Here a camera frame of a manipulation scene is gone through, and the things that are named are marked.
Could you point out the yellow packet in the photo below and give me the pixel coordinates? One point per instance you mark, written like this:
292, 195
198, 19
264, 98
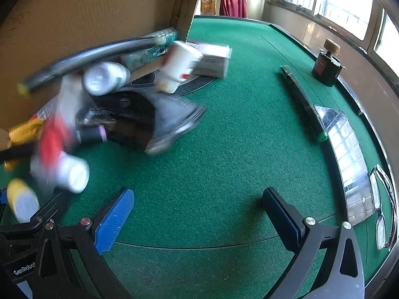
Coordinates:
26, 130

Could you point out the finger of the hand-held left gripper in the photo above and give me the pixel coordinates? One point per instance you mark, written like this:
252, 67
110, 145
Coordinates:
37, 216

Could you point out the round black table panel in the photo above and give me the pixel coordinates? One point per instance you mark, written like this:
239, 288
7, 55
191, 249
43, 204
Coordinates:
199, 84

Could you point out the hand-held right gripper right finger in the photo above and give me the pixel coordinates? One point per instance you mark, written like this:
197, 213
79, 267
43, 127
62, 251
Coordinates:
280, 221

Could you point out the grey soft pouch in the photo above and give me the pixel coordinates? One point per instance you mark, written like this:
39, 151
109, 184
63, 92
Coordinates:
174, 121

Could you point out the eyeglasses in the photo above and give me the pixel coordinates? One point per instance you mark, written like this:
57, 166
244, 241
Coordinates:
378, 190

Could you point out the long dark tube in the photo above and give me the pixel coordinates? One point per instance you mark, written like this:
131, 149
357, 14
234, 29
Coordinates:
300, 99

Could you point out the yellow and white tube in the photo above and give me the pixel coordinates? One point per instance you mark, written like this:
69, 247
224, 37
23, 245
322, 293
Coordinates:
21, 199

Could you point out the red and white bottle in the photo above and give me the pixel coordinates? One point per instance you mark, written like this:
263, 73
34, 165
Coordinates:
71, 171

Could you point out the window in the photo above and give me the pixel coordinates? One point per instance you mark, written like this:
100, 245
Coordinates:
343, 0

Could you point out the black tube with pink end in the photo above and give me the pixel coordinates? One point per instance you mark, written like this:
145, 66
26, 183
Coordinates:
90, 134

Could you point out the black glossy flat case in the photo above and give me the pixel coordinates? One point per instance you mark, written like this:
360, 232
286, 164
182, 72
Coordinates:
124, 121

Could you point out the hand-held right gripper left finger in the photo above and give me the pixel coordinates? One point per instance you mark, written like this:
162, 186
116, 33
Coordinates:
115, 221

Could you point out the teal printed carton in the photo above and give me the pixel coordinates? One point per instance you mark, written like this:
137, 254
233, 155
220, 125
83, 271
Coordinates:
163, 35

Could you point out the teal printed tissue pack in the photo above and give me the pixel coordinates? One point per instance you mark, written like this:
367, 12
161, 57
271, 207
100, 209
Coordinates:
140, 57

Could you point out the white printed box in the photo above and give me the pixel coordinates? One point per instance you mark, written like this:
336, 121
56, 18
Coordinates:
215, 62

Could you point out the brown cardboard box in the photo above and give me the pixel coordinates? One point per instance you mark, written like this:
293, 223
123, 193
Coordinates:
93, 12

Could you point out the white plastic bottle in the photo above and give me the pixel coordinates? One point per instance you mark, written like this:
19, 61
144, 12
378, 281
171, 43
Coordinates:
106, 78

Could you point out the white bottle with red mark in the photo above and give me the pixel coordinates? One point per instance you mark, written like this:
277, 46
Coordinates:
180, 62

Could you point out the dark bottle with wooden cap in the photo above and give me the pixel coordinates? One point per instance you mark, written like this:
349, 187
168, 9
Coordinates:
325, 68

